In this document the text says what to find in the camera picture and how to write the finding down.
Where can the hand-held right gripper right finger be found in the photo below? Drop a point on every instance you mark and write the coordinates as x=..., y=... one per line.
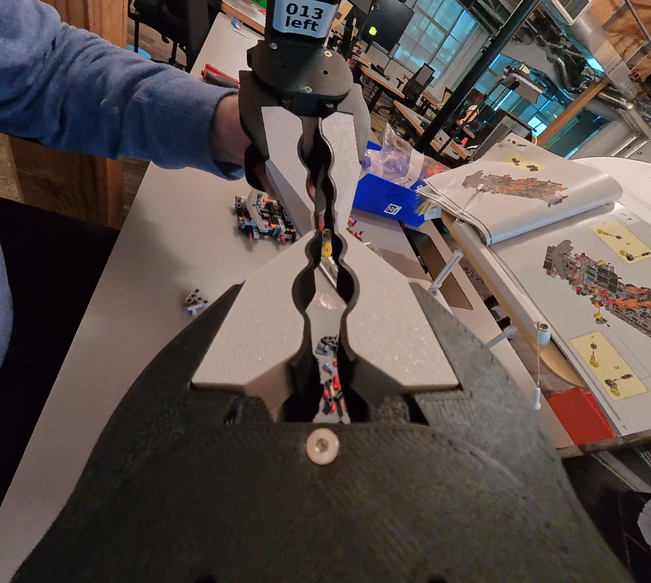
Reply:
x=402, y=339

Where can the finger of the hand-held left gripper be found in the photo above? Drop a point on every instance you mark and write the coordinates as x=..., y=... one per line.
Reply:
x=282, y=150
x=346, y=155

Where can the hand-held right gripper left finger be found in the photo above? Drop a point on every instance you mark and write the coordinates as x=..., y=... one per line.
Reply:
x=254, y=339

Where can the partly built lego car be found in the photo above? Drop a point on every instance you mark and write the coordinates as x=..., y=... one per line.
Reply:
x=264, y=219

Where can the pile of lego pieces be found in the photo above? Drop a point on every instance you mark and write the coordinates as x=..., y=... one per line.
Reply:
x=330, y=384

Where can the yellow lego pin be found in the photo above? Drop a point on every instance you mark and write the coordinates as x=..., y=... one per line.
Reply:
x=326, y=247

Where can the person's left forearm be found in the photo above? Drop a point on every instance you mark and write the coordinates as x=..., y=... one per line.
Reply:
x=101, y=94

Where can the lego instruction booklet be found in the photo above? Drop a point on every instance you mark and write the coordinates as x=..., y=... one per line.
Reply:
x=559, y=237

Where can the person's left hand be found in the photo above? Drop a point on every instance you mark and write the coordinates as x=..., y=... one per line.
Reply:
x=226, y=135

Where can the crumpled clear plastic bags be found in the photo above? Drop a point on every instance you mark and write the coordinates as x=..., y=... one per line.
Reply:
x=391, y=155

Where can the blue plastic bin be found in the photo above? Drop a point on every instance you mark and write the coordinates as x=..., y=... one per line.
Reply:
x=376, y=196

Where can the wood top office desk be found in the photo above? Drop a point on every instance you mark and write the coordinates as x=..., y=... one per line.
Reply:
x=412, y=120
x=379, y=82

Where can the white booklet stand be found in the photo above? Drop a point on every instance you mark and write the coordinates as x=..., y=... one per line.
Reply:
x=447, y=268

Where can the red and black tool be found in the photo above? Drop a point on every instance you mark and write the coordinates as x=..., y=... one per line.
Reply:
x=218, y=75

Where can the black steel pillar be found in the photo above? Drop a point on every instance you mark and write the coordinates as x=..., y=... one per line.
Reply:
x=508, y=28

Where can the light grey lego bracket assembly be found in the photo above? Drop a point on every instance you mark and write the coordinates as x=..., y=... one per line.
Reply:
x=195, y=302

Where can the black wall screen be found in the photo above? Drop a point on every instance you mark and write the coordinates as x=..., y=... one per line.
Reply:
x=389, y=23

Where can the silver ventilation duct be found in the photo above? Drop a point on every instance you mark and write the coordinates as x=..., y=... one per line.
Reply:
x=590, y=28

